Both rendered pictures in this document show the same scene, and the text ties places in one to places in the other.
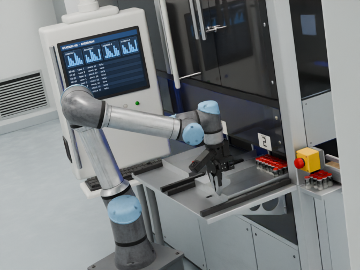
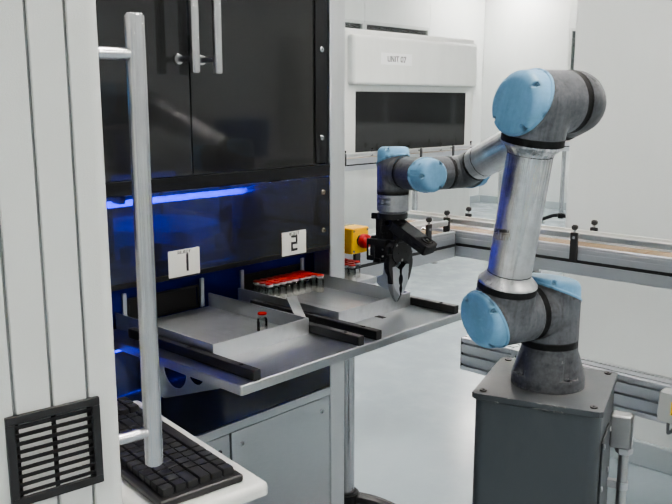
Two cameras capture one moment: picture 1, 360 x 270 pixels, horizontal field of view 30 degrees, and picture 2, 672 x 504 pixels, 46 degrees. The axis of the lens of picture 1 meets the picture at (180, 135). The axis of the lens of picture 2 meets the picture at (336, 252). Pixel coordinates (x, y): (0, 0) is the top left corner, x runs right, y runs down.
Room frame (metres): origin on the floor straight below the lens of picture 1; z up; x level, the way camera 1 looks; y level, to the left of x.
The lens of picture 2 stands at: (3.22, 1.55, 1.37)
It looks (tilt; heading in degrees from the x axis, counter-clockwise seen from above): 11 degrees down; 247
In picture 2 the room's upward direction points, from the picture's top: straight up
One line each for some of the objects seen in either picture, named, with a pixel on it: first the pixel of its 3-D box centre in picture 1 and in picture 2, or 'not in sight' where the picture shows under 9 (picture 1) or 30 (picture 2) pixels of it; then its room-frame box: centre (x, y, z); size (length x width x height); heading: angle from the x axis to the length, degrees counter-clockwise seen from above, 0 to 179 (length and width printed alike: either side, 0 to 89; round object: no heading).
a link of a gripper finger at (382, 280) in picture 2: (219, 181); (386, 282); (2.39, -0.12, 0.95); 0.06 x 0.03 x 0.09; 114
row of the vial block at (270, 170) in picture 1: (269, 167); (292, 286); (2.55, -0.33, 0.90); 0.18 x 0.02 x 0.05; 25
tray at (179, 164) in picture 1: (208, 158); (211, 323); (2.82, -0.11, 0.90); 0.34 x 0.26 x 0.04; 114
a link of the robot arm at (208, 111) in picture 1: (209, 117); (393, 170); (2.38, -0.12, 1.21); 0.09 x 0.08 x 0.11; 99
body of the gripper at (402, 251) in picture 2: (218, 156); (390, 237); (2.38, -0.13, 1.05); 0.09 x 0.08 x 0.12; 114
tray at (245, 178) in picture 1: (247, 177); (323, 296); (2.51, -0.23, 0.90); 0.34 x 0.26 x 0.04; 115
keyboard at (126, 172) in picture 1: (127, 173); (141, 443); (3.04, 0.28, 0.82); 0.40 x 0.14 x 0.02; 106
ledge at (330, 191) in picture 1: (324, 187); (343, 279); (2.33, -0.50, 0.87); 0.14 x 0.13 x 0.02; 114
